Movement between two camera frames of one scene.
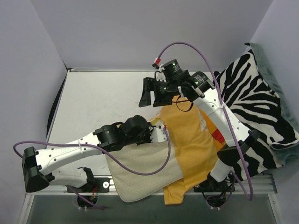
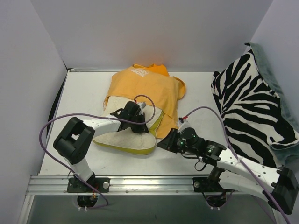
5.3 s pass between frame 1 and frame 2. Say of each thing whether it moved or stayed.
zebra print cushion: stayed
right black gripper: moved
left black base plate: stayed
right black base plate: stayed
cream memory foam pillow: moved
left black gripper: moved
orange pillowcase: moved
